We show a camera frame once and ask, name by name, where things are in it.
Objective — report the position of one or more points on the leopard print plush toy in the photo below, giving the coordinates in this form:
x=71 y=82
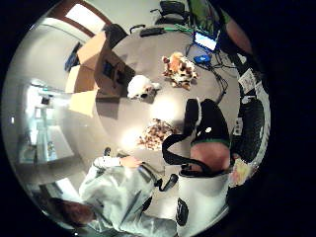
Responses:
x=154 y=133

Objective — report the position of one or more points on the the person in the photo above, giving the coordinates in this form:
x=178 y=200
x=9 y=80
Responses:
x=121 y=194

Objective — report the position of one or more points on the black chair armrest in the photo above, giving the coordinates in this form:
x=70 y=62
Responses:
x=168 y=182

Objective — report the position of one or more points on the orange spotted plush toy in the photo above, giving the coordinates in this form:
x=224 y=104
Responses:
x=179 y=69

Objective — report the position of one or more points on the blue device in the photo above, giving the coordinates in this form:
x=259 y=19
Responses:
x=202 y=59

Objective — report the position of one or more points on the white plush toy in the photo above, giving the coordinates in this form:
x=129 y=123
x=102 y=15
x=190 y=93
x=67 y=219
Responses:
x=140 y=86

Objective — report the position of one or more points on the open laptop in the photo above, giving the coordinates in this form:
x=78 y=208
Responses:
x=205 y=41

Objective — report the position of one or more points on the white background desk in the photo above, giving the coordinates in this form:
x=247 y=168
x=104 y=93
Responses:
x=49 y=144

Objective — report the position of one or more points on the open cardboard box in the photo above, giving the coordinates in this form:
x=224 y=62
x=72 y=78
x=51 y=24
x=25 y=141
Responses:
x=108 y=70

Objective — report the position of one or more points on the black keyboard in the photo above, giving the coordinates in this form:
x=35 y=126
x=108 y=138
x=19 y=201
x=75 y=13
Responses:
x=151 y=32

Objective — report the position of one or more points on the blue object behind box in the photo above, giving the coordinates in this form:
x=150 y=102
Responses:
x=70 y=61

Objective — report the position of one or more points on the black office chair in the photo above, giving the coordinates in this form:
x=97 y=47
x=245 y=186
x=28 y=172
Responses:
x=173 y=11
x=116 y=33

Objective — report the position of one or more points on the brown framed window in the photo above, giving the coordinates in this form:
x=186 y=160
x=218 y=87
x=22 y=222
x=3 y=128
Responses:
x=84 y=16

